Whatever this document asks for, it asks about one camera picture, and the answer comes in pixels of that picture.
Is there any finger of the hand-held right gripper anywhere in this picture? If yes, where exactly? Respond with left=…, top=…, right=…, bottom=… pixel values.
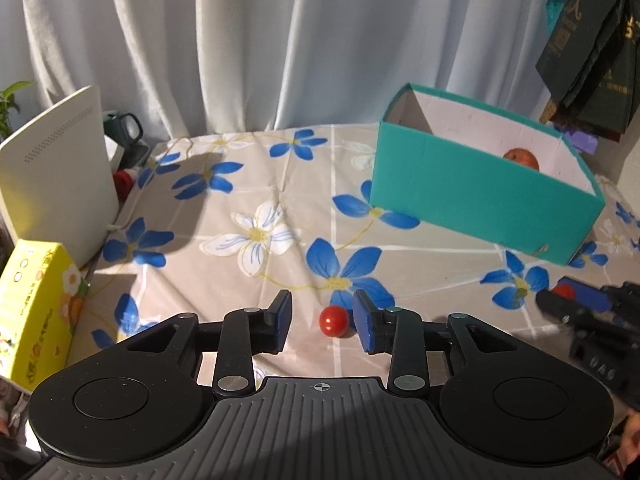
left=552, top=276, right=621, bottom=312
left=535, top=289, right=603, bottom=335

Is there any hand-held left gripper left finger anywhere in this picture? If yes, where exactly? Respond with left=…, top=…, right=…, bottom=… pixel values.
left=112, top=290, right=293, bottom=401

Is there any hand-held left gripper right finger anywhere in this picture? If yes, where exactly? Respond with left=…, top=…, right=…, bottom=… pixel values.
left=352, top=290, right=531, bottom=401

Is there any red cherry tomato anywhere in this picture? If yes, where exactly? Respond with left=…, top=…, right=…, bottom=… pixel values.
left=319, top=306, right=349, bottom=338

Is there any teal cardboard box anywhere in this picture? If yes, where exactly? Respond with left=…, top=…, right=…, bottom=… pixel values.
left=369, top=82, right=607, bottom=266

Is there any person's right forearm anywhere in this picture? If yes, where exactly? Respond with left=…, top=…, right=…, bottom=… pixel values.
left=607, top=407, right=640, bottom=480

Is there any floral tablecloth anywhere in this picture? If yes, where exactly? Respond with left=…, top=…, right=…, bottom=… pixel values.
left=65, top=122, right=640, bottom=461

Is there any red apple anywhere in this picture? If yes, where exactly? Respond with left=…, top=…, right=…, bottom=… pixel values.
left=502, top=147, right=541, bottom=172

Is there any purple packet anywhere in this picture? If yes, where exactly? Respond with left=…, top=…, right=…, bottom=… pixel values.
left=565, top=127, right=599, bottom=157

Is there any red bottle with white cap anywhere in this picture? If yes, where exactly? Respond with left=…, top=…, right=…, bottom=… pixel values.
left=112, top=169, right=142, bottom=196

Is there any dark green paper bag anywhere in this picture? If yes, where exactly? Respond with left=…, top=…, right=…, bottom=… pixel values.
left=535, top=0, right=628, bottom=133
left=562, top=0, right=640, bottom=142

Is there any yellow tissue box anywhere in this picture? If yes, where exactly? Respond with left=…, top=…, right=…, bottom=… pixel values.
left=0, top=240, right=92, bottom=393

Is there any dark green mug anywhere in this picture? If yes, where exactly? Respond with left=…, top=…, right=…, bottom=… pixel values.
left=102, top=111, right=146, bottom=142

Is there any white plastic appliance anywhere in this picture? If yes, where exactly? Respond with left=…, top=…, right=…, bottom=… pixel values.
left=0, top=85, right=121, bottom=268

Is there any white curtain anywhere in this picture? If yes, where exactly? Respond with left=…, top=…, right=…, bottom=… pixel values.
left=17, top=0, right=566, bottom=146

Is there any green potted plant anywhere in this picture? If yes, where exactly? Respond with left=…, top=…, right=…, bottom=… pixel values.
left=0, top=80, right=37, bottom=142

